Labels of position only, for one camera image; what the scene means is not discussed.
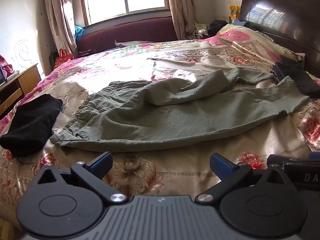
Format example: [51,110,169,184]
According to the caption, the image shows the right beige curtain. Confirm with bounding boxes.
[169,0,196,40]

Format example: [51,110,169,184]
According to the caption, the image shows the dark wooden headboard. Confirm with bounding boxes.
[240,0,320,77]

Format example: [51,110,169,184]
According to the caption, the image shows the red gift bag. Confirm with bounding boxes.
[53,49,73,69]

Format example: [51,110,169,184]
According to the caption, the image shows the maroon sofa bench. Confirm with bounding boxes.
[76,17,178,53]

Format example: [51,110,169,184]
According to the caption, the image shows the wooden cabinet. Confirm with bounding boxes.
[0,64,41,118]

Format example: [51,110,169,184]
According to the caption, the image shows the dark checked pants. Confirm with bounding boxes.
[272,56,320,99]

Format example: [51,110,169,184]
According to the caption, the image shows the beige curtain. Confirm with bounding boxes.
[45,0,77,56]
[169,0,196,40]

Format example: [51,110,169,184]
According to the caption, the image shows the floral bedspread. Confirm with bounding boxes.
[1,37,319,227]

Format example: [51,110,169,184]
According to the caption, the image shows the pink cloth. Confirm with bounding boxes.
[0,55,14,77]

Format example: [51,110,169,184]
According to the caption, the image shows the floral pillow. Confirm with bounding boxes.
[216,23,306,62]

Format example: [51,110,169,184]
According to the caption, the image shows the black bag on nightstand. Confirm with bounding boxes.
[207,20,228,37]

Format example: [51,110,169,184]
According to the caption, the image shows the black folded garment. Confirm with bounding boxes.
[1,94,63,158]

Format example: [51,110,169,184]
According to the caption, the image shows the yellow package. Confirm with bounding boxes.
[229,5,240,23]

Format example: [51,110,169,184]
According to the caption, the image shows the left beige curtain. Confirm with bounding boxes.
[45,0,77,56]

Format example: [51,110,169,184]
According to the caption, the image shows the green pants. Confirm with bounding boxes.
[51,68,308,152]

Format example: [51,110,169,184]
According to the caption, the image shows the blue plastic bag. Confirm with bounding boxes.
[74,25,84,44]

